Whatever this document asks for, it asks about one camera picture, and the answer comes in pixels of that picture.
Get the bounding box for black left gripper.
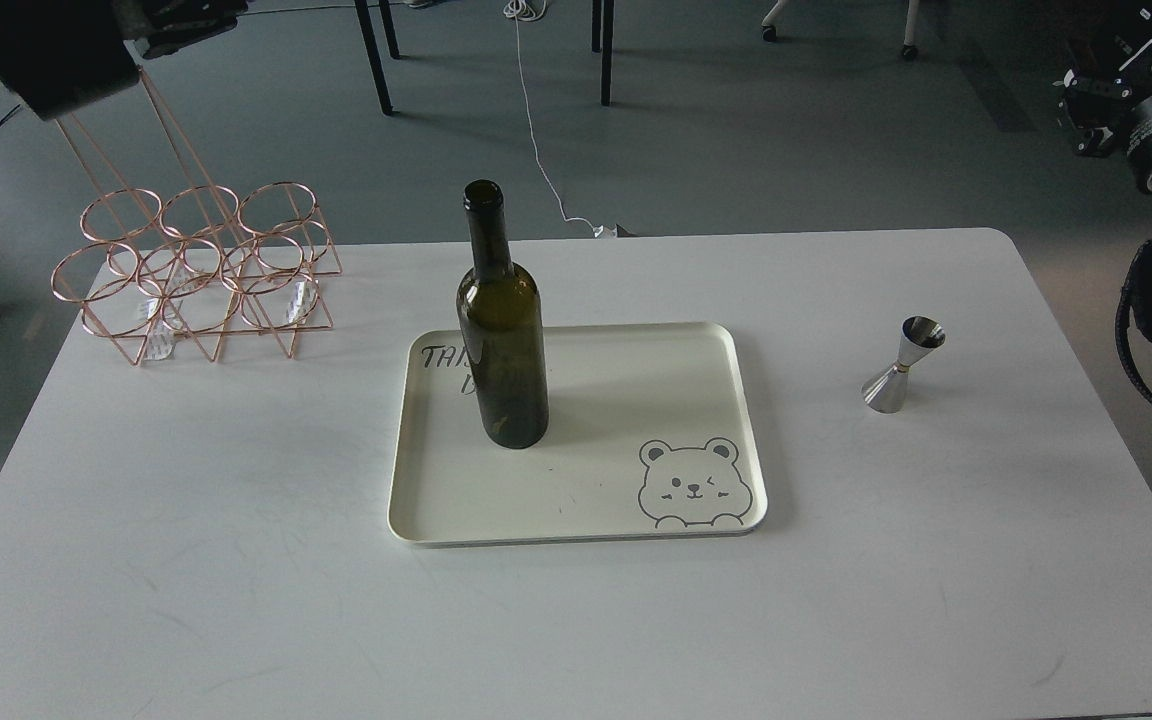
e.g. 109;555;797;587
0;1;247;120

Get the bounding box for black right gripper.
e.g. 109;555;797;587
1059;10;1152;158

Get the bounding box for stainless steel jigger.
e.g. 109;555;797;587
861;316;946;414

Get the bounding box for dark green wine bottle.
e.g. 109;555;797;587
456;179;550;448

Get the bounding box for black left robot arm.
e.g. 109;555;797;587
0;1;250;120

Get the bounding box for black table legs left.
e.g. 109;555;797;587
353;1;402;118

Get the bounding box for black table legs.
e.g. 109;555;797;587
353;1;402;118
590;0;616;108

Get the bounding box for white office chair base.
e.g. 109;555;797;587
760;1;922;61

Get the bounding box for black table legs right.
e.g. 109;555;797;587
590;0;616;108

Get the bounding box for cream bear serving tray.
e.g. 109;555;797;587
388;323;768;546

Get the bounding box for rose gold wire wine rack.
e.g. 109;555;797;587
50;73;343;366

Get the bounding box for white cable on floor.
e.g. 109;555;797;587
505;0;605;238

